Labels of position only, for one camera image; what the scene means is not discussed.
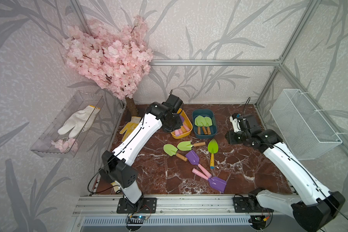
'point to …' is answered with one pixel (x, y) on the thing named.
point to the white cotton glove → (79, 121)
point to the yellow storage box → (187, 121)
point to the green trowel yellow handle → (212, 148)
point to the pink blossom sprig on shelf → (64, 147)
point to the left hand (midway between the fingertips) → (180, 127)
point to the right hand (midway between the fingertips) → (228, 134)
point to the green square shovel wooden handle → (198, 123)
